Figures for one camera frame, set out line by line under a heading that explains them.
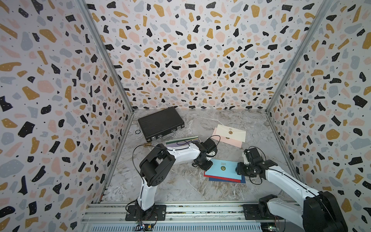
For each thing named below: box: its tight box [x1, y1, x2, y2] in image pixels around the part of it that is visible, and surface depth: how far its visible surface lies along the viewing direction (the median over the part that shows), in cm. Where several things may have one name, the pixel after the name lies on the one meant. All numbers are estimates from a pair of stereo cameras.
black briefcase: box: [137, 106, 186, 143], surface depth 108 cm
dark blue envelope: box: [208, 174, 246, 184], surface depth 87 cm
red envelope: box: [203, 171, 242, 183], surface depth 87 cm
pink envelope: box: [211, 127, 243, 149], surface depth 105 cm
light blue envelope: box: [204, 158, 243, 181], surface depth 90 cm
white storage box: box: [165, 143, 199, 155], surface depth 60 cm
